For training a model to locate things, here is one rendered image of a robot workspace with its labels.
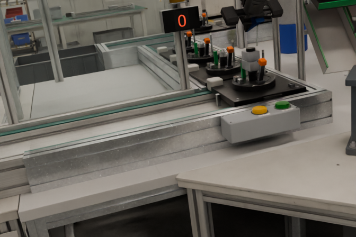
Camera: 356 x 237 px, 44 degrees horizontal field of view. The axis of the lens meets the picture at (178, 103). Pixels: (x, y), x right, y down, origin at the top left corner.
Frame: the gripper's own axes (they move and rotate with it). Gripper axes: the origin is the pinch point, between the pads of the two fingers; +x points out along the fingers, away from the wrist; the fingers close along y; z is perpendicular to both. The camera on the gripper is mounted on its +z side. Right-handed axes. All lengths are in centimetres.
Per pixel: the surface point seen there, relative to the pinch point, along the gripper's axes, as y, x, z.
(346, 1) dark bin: -28.5, -9.1, -5.3
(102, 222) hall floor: 54, 155, -1
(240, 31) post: -44, 86, 65
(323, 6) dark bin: -21.5, -7.7, -4.5
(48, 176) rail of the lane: 67, 9, -32
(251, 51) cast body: 0.5, 5.1, -7.1
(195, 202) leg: 32, 11, -47
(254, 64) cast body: 0.6, 6.9, -11.1
